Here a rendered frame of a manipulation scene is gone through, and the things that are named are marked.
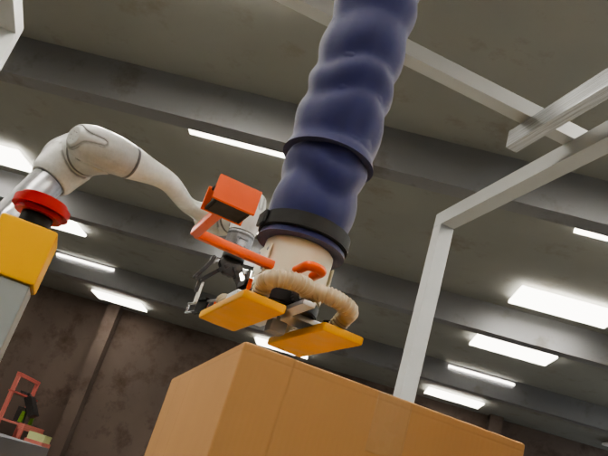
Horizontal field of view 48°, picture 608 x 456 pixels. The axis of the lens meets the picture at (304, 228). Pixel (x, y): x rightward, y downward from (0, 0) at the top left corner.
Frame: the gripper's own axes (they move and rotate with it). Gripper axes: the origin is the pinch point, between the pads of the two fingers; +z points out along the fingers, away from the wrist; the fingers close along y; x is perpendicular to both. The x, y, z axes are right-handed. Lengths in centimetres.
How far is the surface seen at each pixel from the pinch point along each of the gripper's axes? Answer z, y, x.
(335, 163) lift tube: -27, 0, -69
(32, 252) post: 31, -51, -125
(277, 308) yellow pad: 13, -5, -76
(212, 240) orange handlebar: 1, -21, -65
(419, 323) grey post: -99, 201, 226
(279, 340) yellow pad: 14, 6, -51
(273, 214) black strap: -11, -9, -64
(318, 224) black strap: -10, 0, -70
